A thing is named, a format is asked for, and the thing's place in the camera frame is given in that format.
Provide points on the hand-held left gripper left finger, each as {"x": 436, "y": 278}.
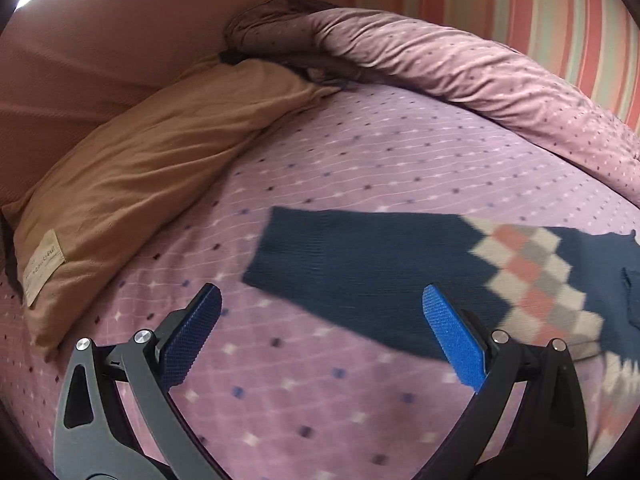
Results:
{"x": 192, "y": 332}

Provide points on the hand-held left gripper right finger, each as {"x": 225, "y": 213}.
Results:
{"x": 450, "y": 332}

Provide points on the navy argyle knit sweater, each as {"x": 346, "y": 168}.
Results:
{"x": 350, "y": 260}

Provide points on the tan pillow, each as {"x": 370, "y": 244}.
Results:
{"x": 150, "y": 160}

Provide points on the purple dotted bed sheet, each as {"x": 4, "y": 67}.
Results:
{"x": 300, "y": 170}

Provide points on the purple dotted duvet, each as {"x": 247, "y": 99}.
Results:
{"x": 450, "y": 70}

